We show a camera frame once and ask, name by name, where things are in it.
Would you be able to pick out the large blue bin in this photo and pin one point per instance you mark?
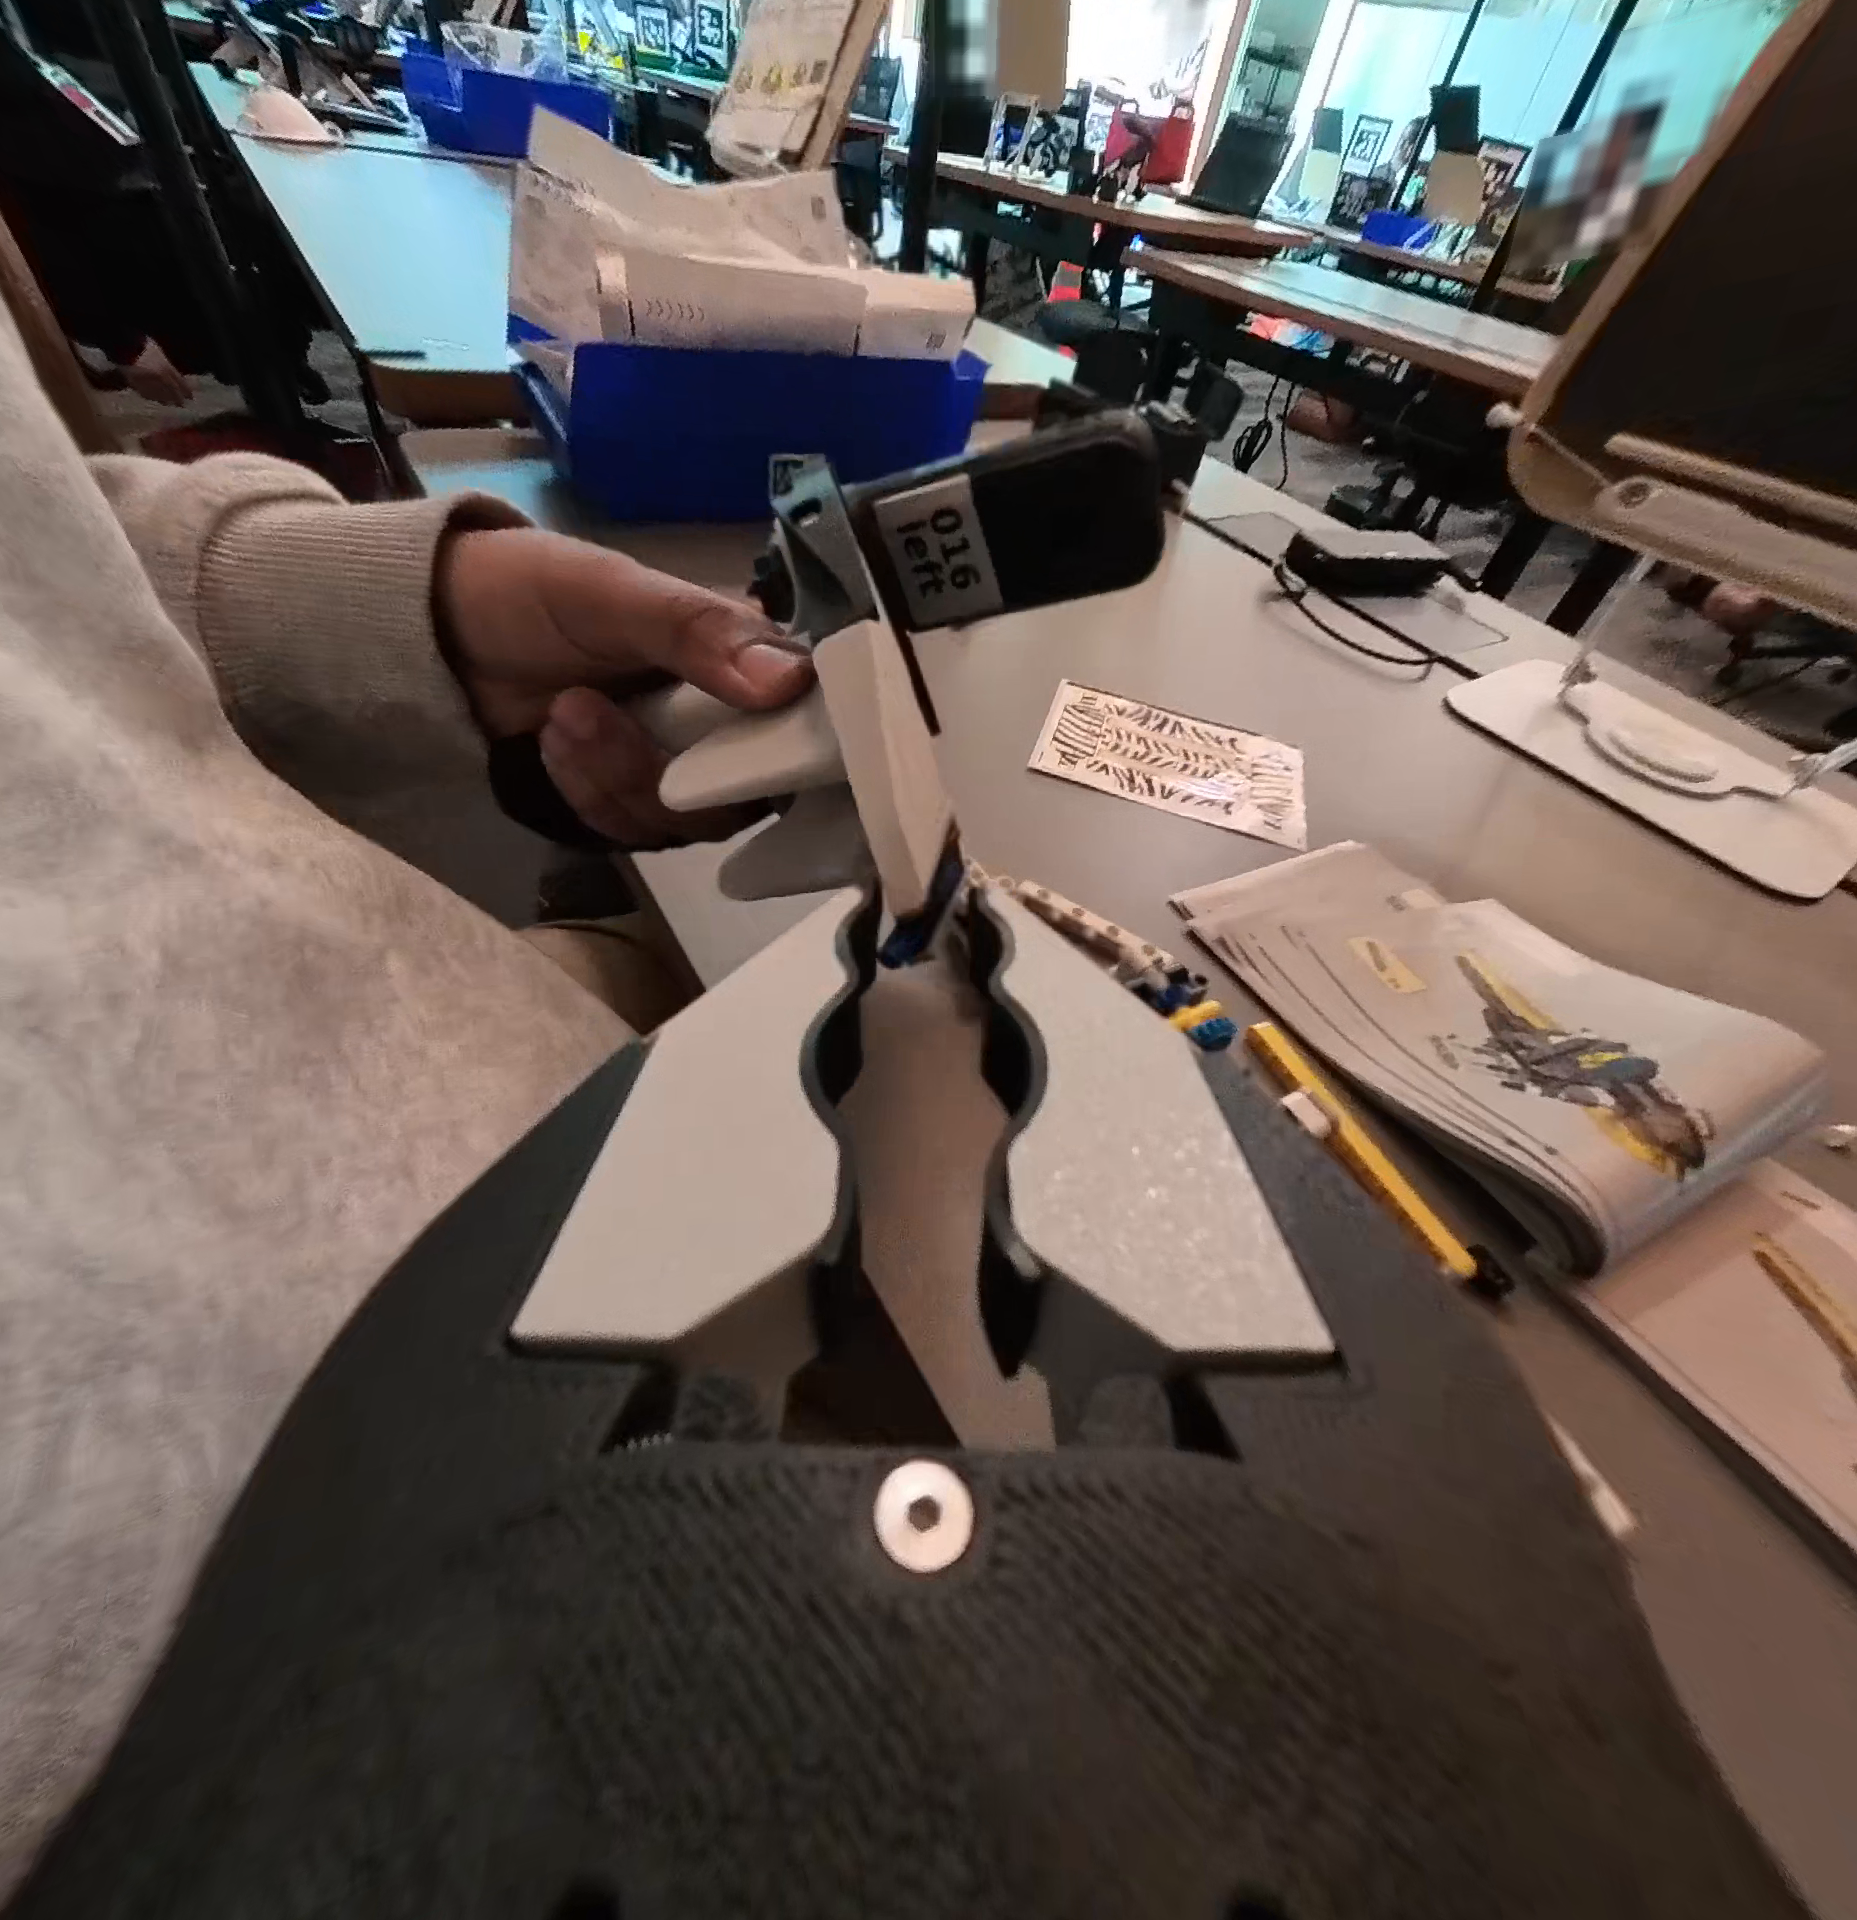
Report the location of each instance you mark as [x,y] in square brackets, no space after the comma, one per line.
[493,103]

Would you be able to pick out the striped sticker sheet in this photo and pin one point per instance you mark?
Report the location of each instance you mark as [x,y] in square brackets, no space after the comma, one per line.
[1168,763]

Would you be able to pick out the long wooden desk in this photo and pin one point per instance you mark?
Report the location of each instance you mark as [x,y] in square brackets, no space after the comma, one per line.
[1349,319]
[1168,217]

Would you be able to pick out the blue bin with white boxes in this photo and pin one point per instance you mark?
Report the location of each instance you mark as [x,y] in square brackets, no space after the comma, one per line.
[748,436]

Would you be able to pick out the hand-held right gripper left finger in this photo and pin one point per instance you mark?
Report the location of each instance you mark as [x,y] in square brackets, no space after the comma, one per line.
[688,1185]

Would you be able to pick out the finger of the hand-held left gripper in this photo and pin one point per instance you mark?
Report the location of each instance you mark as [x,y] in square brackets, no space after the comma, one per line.
[891,765]

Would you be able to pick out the person's left hand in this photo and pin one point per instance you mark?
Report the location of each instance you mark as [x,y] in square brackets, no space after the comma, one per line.
[598,630]

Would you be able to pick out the red bag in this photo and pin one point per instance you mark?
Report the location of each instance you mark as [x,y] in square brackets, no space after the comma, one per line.
[1142,137]

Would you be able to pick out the dark monitor on white stand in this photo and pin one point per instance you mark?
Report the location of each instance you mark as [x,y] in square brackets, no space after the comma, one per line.
[1738,346]

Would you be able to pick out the open instruction booklet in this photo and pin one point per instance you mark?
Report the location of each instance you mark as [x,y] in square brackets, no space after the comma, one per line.
[1512,1051]

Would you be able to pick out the yellow lego beam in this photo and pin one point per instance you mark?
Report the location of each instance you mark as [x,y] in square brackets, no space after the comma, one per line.
[1362,1157]

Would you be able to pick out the person's left forearm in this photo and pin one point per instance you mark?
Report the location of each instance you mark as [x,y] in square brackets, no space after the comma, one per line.
[300,645]

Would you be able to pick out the black power adapter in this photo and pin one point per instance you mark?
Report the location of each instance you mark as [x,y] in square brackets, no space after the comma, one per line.
[1362,557]

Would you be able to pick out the small blue bin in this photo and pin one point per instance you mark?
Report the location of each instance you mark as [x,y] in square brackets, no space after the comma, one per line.
[1401,230]

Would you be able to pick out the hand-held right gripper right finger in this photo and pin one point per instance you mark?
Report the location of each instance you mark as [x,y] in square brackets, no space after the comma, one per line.
[1152,1185]

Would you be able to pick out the flat instruction booklet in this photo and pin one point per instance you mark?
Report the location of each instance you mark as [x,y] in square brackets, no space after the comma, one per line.
[1769,1350]

